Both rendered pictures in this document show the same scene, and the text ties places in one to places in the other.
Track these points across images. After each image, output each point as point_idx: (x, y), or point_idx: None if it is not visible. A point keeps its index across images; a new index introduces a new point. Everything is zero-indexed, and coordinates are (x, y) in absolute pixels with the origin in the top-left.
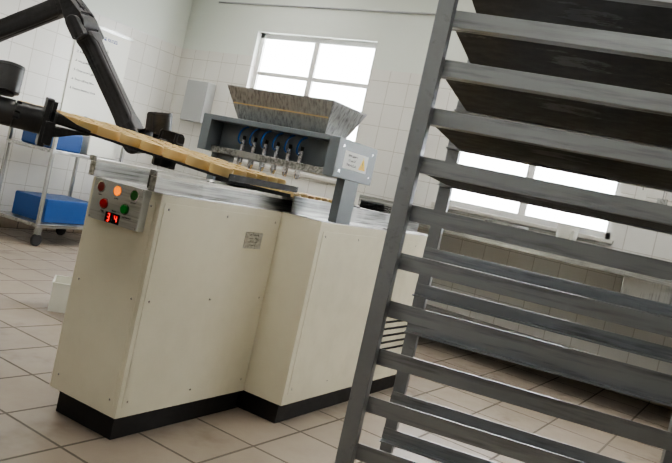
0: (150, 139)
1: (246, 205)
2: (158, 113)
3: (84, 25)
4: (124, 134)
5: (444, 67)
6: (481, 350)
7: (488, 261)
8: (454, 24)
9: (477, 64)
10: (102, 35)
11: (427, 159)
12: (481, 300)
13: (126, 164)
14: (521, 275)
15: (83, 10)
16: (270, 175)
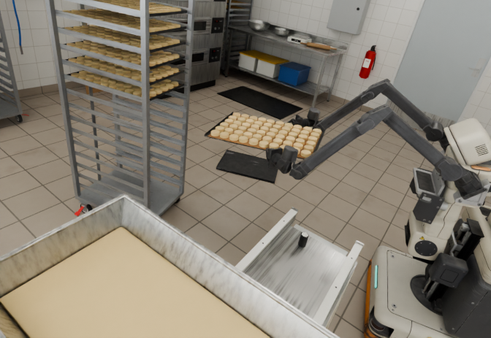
0: (272, 132)
1: None
2: (291, 146)
3: (360, 118)
4: (272, 120)
5: (185, 55)
6: (125, 150)
7: (128, 121)
8: (185, 43)
9: (177, 52)
10: (358, 126)
11: (183, 81)
12: (128, 135)
13: (344, 262)
14: (117, 120)
15: (370, 112)
16: (218, 132)
